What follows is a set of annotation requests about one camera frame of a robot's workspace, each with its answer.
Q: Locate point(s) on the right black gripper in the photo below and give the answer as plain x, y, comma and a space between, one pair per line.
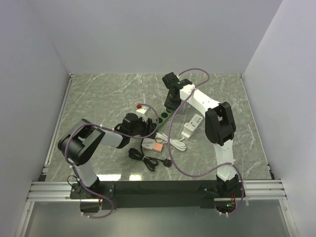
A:
169, 105

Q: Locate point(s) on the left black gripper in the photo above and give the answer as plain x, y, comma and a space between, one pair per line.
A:
148, 127

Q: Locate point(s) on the green power strip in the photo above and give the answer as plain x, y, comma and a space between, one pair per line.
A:
164, 117

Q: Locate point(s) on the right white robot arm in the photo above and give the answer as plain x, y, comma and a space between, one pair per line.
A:
219, 128

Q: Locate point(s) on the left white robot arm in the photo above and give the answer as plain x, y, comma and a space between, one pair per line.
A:
82, 140

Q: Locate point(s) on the white square charger plug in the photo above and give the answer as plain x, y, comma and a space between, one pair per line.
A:
148, 143

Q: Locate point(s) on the pink square adapter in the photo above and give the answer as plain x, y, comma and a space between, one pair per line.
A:
157, 147

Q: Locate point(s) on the white USB power strip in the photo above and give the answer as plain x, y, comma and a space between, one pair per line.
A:
190, 127

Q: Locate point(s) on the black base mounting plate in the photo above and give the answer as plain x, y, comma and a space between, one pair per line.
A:
145, 194

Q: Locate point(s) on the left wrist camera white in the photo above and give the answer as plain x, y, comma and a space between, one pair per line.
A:
142, 112

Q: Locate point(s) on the aluminium frame rail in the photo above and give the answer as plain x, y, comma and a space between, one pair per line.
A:
60, 191

